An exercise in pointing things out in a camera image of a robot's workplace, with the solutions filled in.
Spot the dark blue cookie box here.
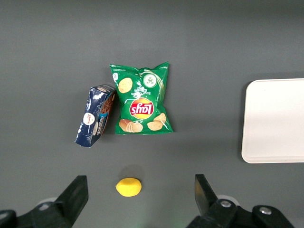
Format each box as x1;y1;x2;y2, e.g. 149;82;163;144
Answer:
74;83;117;148

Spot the yellow lemon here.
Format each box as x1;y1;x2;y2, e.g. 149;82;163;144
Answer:
115;177;143;197

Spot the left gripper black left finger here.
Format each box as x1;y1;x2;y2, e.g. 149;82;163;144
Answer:
0;175;89;228

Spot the beige plastic tray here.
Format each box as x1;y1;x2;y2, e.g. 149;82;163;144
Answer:
241;78;304;164

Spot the green Lays chips bag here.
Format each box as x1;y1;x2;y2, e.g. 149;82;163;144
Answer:
109;61;174;135

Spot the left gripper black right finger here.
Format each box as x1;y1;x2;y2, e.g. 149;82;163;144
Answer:
187;174;295;228

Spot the dark grey table mat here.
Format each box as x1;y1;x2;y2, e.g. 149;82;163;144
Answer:
0;0;304;228

